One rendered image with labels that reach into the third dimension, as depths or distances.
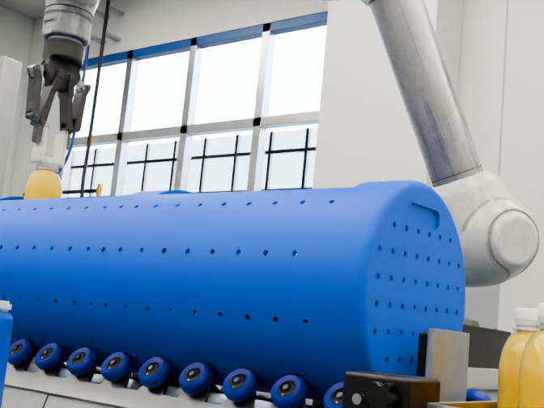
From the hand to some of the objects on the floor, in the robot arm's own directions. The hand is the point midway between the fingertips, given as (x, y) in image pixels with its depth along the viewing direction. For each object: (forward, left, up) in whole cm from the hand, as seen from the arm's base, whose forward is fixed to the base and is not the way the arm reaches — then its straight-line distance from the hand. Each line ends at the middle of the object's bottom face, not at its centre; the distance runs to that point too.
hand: (49, 147), depth 148 cm
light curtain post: (-41, -62, -134) cm, 153 cm away
